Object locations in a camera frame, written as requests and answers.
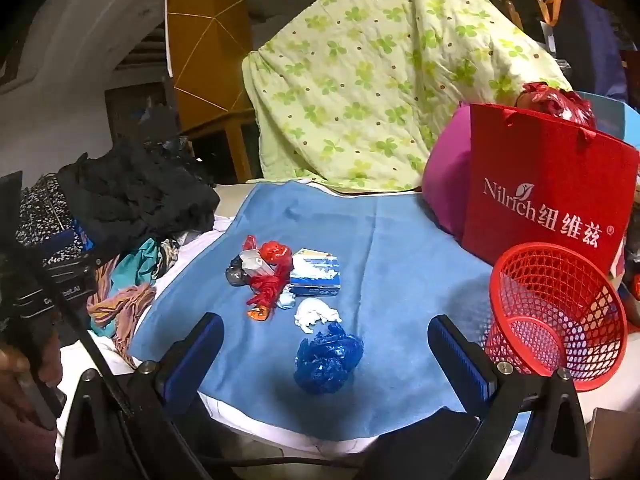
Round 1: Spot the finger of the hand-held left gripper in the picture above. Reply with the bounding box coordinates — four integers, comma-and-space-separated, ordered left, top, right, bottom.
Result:
0, 225, 135, 417

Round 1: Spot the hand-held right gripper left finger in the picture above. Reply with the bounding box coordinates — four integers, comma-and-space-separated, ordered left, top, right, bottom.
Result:
59, 312, 226, 480

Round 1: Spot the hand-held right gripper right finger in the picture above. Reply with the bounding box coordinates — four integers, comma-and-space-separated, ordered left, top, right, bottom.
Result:
427, 314, 593, 480

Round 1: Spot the red mesh basket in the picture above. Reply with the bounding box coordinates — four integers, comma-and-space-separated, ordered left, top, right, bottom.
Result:
484, 242, 628, 393

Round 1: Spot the dark grey wrapper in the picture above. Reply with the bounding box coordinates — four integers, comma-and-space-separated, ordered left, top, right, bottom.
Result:
225, 255, 251, 288

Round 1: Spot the white tissue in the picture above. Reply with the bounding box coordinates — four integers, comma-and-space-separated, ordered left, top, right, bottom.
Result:
294, 297, 343, 335

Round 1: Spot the small red plastic bag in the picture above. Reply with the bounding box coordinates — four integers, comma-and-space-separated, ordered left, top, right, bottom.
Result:
243, 235, 296, 311

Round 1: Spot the blue plastic bag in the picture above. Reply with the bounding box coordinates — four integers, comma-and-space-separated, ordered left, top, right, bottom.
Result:
293, 321, 365, 395

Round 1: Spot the blue white carton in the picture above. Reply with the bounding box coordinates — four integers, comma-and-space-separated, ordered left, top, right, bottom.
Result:
289, 247, 342, 296

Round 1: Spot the person's left hand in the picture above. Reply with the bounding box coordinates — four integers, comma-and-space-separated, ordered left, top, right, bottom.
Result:
0, 331, 65, 411

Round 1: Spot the striped scarf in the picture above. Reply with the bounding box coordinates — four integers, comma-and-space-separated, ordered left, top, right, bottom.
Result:
87, 255, 158, 366

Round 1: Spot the black white dotted cloth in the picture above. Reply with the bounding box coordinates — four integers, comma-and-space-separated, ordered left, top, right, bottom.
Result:
17, 175, 86, 268

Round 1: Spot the teal cloth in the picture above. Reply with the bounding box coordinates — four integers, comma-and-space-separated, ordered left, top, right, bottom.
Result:
90, 237, 166, 338

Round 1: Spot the blue towel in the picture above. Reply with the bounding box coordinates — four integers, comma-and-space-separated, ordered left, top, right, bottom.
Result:
127, 180, 531, 443

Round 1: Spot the white sheet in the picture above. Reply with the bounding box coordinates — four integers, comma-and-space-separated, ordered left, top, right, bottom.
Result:
55, 180, 531, 480

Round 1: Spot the cardboard box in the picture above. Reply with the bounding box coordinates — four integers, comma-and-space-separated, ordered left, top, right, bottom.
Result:
585, 407, 640, 480

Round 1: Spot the magenta garment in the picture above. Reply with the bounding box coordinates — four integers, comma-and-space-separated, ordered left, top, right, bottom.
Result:
422, 102, 473, 241

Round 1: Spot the dark wooden shelf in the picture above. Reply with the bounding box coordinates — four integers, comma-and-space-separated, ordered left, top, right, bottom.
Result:
104, 80, 181, 136

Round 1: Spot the red shopping bag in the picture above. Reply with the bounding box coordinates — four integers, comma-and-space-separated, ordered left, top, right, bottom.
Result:
460, 102, 640, 276

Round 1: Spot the large red plastic bag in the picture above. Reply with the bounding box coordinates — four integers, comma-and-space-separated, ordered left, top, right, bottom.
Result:
517, 81, 598, 128

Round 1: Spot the light blue box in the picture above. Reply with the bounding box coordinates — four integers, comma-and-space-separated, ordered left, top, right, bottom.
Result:
575, 91, 640, 151

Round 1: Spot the green floral quilt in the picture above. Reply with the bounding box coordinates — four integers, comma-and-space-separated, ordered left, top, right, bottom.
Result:
241, 0, 573, 193

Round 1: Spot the yellow wooden cabinet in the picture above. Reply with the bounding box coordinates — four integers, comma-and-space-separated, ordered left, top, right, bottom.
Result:
165, 0, 261, 183

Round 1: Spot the dark blue bag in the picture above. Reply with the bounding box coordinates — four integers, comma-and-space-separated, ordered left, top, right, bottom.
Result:
542, 0, 631, 103

